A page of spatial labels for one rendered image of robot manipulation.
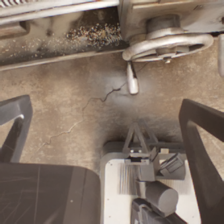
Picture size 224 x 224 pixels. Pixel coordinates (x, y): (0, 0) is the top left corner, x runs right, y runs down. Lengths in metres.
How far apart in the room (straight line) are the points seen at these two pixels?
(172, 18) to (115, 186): 0.77
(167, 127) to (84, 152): 0.52
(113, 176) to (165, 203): 0.52
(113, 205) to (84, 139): 0.41
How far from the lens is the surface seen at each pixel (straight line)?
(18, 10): 0.58
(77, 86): 1.18
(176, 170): 0.52
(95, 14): 0.81
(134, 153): 0.49
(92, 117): 1.17
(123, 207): 1.06
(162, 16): 0.47
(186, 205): 1.12
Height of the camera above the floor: 1.16
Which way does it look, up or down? 84 degrees down
